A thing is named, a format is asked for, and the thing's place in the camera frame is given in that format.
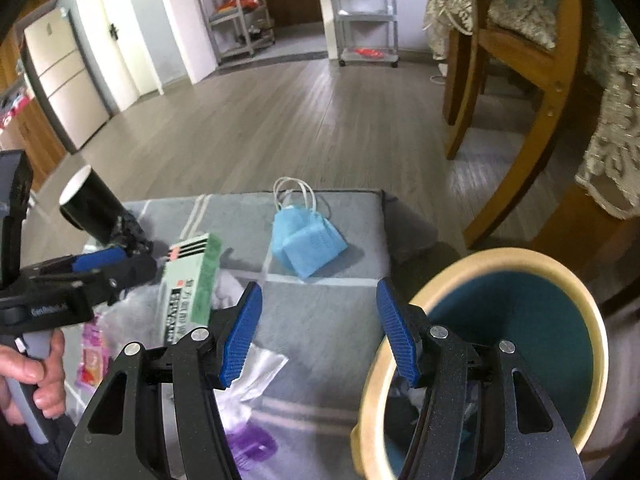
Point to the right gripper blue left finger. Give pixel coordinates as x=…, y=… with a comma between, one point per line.
x=238, y=333

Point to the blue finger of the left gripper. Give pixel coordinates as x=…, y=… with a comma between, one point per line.
x=97, y=260

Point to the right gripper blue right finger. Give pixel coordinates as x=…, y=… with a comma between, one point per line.
x=400, y=330

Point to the teal trash bin cream rim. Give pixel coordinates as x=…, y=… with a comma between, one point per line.
x=514, y=366

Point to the person's left hand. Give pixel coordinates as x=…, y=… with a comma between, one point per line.
x=48, y=376

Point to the white crumpled tissue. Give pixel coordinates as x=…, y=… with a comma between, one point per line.
x=260, y=368

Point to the black plastic bag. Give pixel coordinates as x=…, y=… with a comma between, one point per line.
x=129, y=235

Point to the black ceramic mug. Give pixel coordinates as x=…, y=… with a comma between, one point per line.
x=90, y=205

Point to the green white medicine box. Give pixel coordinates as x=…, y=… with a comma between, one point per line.
x=188, y=279

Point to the pink beige snack wrapper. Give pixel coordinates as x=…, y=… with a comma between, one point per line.
x=94, y=357

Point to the purple spray bottle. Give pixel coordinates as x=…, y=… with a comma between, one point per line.
x=251, y=445

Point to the white refrigerator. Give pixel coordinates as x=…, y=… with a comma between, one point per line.
x=58, y=73

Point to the wooden dining chair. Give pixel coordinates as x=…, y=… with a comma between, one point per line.
x=555, y=73

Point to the white door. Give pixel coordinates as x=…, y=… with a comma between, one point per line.
x=125, y=31

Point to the metal kitchen shelf rack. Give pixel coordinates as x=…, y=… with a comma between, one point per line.
x=237, y=27

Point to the white rolling storage cart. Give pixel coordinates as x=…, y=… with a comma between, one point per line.
x=366, y=31

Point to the brown kitchen cabinet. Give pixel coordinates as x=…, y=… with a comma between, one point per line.
x=294, y=12

